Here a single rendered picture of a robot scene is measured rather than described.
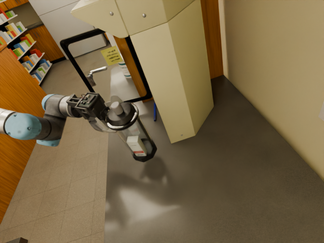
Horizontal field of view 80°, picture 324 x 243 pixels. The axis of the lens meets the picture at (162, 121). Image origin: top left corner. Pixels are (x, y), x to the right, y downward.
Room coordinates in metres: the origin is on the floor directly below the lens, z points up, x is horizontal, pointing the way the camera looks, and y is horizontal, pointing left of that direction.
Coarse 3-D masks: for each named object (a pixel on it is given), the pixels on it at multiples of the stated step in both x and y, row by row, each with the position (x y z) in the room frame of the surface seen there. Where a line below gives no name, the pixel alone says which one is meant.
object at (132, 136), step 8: (136, 112) 0.47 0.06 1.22; (136, 120) 0.47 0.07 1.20; (112, 128) 0.45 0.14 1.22; (120, 128) 0.44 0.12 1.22; (128, 128) 0.45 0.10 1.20; (136, 128) 0.46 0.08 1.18; (120, 136) 0.47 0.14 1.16; (128, 136) 0.46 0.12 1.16; (136, 136) 0.46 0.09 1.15; (144, 136) 0.48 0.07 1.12; (128, 144) 0.47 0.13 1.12; (136, 144) 0.46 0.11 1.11; (144, 144) 0.47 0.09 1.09; (136, 152) 0.47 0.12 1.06; (144, 152) 0.47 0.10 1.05
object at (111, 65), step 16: (80, 48) 0.92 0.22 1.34; (96, 48) 0.91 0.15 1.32; (112, 48) 0.89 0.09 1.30; (128, 48) 0.88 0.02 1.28; (80, 64) 0.93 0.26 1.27; (96, 64) 0.92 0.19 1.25; (112, 64) 0.90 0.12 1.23; (128, 64) 0.88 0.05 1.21; (96, 80) 0.92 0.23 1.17; (112, 80) 0.91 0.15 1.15; (128, 80) 0.89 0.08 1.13; (128, 96) 0.90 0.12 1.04
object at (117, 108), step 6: (114, 102) 0.50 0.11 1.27; (114, 108) 0.48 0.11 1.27; (120, 108) 0.48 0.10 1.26; (126, 108) 0.49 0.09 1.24; (132, 108) 0.49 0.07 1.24; (108, 114) 0.50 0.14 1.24; (114, 114) 0.49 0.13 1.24; (120, 114) 0.48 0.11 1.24; (126, 114) 0.47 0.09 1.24; (132, 114) 0.47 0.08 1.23; (108, 120) 0.48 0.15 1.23; (114, 120) 0.46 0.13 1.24; (120, 120) 0.46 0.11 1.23; (126, 120) 0.45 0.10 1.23
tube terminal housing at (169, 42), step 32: (128, 0) 0.56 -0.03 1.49; (160, 0) 0.56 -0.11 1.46; (192, 0) 0.65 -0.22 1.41; (128, 32) 0.56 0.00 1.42; (160, 32) 0.56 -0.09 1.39; (192, 32) 0.63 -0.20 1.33; (160, 64) 0.56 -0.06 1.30; (192, 64) 0.61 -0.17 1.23; (160, 96) 0.56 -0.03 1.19; (192, 96) 0.58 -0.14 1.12; (192, 128) 0.56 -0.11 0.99
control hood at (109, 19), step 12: (96, 0) 0.58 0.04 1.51; (108, 0) 0.56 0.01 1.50; (72, 12) 0.57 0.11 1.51; (84, 12) 0.57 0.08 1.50; (96, 12) 0.57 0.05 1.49; (108, 12) 0.56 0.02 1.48; (120, 12) 0.56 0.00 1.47; (96, 24) 0.57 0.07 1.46; (108, 24) 0.56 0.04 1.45; (120, 24) 0.56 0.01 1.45; (120, 36) 0.56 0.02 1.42
